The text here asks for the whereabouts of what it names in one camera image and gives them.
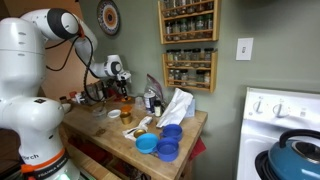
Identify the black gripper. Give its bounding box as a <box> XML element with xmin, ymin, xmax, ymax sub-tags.
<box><xmin>119</xmin><ymin>78</ymin><xmax>130</xmax><ymax>99</ymax></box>

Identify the small orange cup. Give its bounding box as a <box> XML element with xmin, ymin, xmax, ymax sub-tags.
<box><xmin>120</xmin><ymin>104</ymin><xmax>134</xmax><ymax>114</ymax></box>

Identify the gold yellow metal cup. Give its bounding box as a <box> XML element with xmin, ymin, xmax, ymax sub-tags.
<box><xmin>119</xmin><ymin>111</ymin><xmax>133</xmax><ymax>126</ymax></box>

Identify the red lid jar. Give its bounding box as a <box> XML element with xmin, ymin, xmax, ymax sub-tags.
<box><xmin>68</xmin><ymin>90</ymin><xmax>78</xmax><ymax>103</ymax></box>

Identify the dark blue plastic cup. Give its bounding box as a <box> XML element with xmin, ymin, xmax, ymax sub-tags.
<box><xmin>155</xmin><ymin>137</ymin><xmax>180</xmax><ymax>163</ymax></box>
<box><xmin>159</xmin><ymin>123</ymin><xmax>184</xmax><ymax>142</ymax></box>

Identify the clear glass jar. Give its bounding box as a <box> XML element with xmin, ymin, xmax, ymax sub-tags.
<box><xmin>134</xmin><ymin>96</ymin><xmax>146</xmax><ymax>111</ymax></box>

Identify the dark round canister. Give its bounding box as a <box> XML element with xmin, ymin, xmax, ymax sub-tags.
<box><xmin>143</xmin><ymin>90</ymin><xmax>157</xmax><ymax>114</ymax></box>

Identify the clear zip bag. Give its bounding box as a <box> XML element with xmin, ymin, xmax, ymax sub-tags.
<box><xmin>143</xmin><ymin>73</ymin><xmax>165</xmax><ymax>106</ymax></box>

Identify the clear plastic container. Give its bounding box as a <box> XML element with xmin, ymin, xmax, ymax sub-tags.
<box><xmin>92</xmin><ymin>106</ymin><xmax>108</xmax><ymax>120</ymax></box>

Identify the white crumpled cloth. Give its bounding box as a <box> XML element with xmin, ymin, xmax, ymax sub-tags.
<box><xmin>122</xmin><ymin>115</ymin><xmax>154</xmax><ymax>142</ymax></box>

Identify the small bottle black cap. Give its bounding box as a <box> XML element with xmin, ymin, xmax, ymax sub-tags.
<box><xmin>153</xmin><ymin>99</ymin><xmax>163</xmax><ymax>118</ymax></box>

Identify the small gold metal tin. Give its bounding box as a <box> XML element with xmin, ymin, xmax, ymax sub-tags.
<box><xmin>133</xmin><ymin>128</ymin><xmax>148</xmax><ymax>139</ymax></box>

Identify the white spice shaker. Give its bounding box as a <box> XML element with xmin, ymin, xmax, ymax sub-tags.
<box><xmin>75</xmin><ymin>92</ymin><xmax>86</xmax><ymax>105</ymax></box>

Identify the glass spice jar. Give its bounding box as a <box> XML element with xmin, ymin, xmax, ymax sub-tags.
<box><xmin>194</xmin><ymin>14</ymin><xmax>205</xmax><ymax>38</ymax></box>
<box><xmin>180</xmin><ymin>18</ymin><xmax>189</xmax><ymax>40</ymax></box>
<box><xmin>172</xmin><ymin>20</ymin><xmax>182</xmax><ymax>41</ymax></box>
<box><xmin>166</xmin><ymin>49</ymin><xmax>175</xmax><ymax>67</ymax></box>
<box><xmin>203</xmin><ymin>70</ymin><xmax>212</xmax><ymax>88</ymax></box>
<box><xmin>203</xmin><ymin>47</ymin><xmax>214</xmax><ymax>63</ymax></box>
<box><xmin>182</xmin><ymin>49</ymin><xmax>193</xmax><ymax>67</ymax></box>
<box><xmin>179</xmin><ymin>69</ymin><xmax>190</xmax><ymax>87</ymax></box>
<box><xmin>204</xmin><ymin>13</ymin><xmax>214</xmax><ymax>37</ymax></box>
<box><xmin>165</xmin><ymin>21</ymin><xmax>174</xmax><ymax>42</ymax></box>
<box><xmin>195</xmin><ymin>69</ymin><xmax>205</xmax><ymax>88</ymax></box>
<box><xmin>167</xmin><ymin>69</ymin><xmax>176</xmax><ymax>86</ymax></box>
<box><xmin>173</xmin><ymin>49</ymin><xmax>184</xmax><ymax>67</ymax></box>
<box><xmin>191</xmin><ymin>48</ymin><xmax>203</xmax><ymax>68</ymax></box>

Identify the white paper bag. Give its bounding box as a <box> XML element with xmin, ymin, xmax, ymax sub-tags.
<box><xmin>155</xmin><ymin>87</ymin><xmax>195</xmax><ymax>129</ymax></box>

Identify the light blue plastic bowl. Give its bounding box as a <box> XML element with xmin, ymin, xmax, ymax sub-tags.
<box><xmin>134</xmin><ymin>132</ymin><xmax>159</xmax><ymax>155</ymax></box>

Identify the white bowl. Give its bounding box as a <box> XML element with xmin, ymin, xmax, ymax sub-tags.
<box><xmin>60</xmin><ymin>102</ymin><xmax>73</xmax><ymax>114</ymax></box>

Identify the wooden kitchen cart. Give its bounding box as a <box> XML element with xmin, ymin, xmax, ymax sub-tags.
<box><xmin>59</xmin><ymin>96</ymin><xmax>209</xmax><ymax>180</ymax></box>

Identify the red hanging cloth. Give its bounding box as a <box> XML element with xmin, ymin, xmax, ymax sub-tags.
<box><xmin>189</xmin><ymin>136</ymin><xmax>208</xmax><ymax>161</ymax></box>

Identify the white stove knob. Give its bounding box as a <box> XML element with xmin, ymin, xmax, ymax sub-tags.
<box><xmin>272</xmin><ymin>99</ymin><xmax>290</xmax><ymax>119</ymax></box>
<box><xmin>252</xmin><ymin>96</ymin><xmax>266</xmax><ymax>114</ymax></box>

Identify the white kitchen stove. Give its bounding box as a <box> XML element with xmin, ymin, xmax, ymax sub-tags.
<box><xmin>236</xmin><ymin>86</ymin><xmax>320</xmax><ymax>180</ymax></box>

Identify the black stove burner coil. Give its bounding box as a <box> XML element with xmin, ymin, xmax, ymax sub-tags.
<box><xmin>254</xmin><ymin>149</ymin><xmax>278</xmax><ymax>180</ymax></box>

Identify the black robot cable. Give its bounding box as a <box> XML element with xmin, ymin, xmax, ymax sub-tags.
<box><xmin>44</xmin><ymin>31</ymin><xmax>108</xmax><ymax>103</ymax></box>

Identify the decorative wall plate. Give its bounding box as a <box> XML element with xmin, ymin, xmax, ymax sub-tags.
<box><xmin>96</xmin><ymin>0</ymin><xmax>122</xmax><ymax>37</ymax></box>

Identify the wooden wall spice rack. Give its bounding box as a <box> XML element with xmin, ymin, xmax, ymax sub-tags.
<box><xmin>161</xmin><ymin>49</ymin><xmax>219</xmax><ymax>94</ymax></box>
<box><xmin>157</xmin><ymin>0</ymin><xmax>222</xmax><ymax>45</ymax></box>

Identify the white light switch plate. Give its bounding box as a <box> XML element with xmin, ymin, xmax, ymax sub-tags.
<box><xmin>235</xmin><ymin>37</ymin><xmax>254</xmax><ymax>62</ymax></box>

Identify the blue kettle black handle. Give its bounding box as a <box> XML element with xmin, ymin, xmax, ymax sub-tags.
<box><xmin>267</xmin><ymin>129</ymin><xmax>320</xmax><ymax>180</ymax></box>

